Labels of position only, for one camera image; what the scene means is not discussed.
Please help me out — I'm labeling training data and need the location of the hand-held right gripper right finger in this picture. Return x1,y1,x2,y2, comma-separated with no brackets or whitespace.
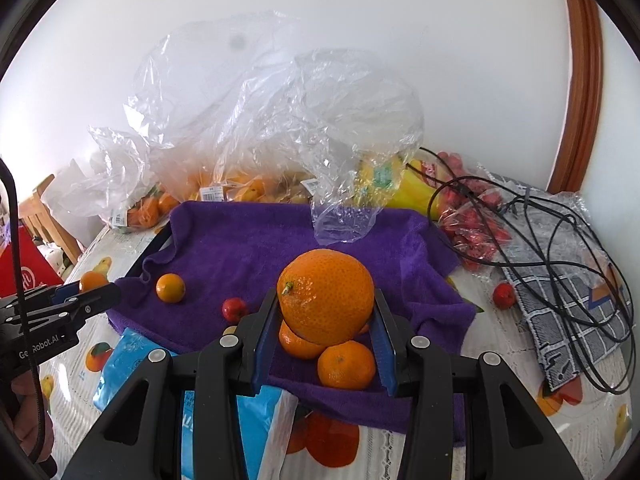
370,290,586,480

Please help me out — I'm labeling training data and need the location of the grey patterned cloth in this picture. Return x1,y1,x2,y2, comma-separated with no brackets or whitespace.
480,172,636,396

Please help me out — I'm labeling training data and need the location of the person's left hand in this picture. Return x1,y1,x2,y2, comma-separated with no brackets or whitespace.
9,372,57,463

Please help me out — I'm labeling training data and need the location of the large clear plastic bag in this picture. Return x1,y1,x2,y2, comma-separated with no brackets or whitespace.
125,10,426,247

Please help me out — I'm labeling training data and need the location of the long black cable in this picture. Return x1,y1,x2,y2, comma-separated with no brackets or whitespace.
417,147,638,393

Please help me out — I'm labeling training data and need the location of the blue tissue pack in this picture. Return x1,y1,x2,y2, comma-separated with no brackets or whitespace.
92,327,301,480

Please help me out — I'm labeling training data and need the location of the fruit-print tablecloth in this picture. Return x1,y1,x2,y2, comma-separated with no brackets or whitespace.
30,170,640,480

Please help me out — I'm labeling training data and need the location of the wooden door frame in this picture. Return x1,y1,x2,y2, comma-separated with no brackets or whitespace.
545,0,606,196

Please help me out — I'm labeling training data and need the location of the purple towel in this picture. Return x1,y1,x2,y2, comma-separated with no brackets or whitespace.
106,200,477,433

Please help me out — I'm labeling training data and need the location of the large tangerine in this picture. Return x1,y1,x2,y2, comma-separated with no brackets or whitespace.
276,248,376,347

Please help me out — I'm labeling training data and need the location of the small red apple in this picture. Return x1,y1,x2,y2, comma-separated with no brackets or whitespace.
492,282,517,310
222,297,248,322

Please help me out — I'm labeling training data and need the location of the yellow fruit bag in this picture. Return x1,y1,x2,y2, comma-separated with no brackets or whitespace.
355,152,446,221

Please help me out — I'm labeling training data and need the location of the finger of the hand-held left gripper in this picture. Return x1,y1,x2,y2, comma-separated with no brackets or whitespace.
62,282,122,321
47,281,83,306

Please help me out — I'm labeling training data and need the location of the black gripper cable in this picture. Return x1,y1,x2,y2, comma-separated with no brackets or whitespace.
0,157,51,466

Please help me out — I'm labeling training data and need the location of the bag of red fruits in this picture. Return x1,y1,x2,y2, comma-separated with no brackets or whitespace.
430,150,516,273

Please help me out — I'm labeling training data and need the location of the wooden chair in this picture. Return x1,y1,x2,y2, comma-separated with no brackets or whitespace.
20,174,83,266

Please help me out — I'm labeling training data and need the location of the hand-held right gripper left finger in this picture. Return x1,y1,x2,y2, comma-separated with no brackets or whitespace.
60,287,281,480

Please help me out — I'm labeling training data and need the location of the small tangerine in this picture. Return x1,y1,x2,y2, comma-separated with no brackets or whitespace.
79,270,110,292
155,273,186,304
317,340,377,391
278,320,331,360

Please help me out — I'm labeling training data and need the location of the clear bag of tangerines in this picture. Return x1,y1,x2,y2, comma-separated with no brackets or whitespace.
165,160,321,206
89,125,183,233

